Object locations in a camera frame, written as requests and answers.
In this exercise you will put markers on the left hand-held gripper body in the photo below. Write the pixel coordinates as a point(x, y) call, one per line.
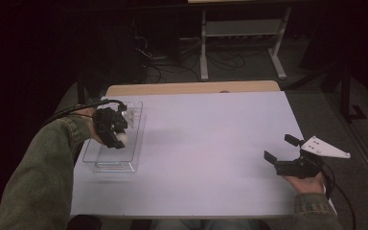
point(107, 119)

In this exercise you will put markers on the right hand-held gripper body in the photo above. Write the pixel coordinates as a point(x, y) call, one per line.
point(300, 167)

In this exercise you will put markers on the white ball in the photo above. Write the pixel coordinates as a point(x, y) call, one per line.
point(122, 138)

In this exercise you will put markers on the clear plastic container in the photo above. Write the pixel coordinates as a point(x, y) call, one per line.
point(131, 150)

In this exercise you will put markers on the person's left hand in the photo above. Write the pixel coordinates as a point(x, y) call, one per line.
point(91, 129)

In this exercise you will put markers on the person's right hand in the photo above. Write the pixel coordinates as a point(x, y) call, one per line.
point(306, 185)

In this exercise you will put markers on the black metal stand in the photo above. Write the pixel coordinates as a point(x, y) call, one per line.
point(345, 92)
point(81, 89)

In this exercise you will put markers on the wooden table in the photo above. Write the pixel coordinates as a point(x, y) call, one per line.
point(172, 87)

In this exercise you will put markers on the white table board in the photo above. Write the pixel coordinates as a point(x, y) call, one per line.
point(204, 143)

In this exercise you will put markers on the grey metal stand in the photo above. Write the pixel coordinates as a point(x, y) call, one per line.
point(242, 28)

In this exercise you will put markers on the metal floor rail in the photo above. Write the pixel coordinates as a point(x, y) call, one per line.
point(364, 153)

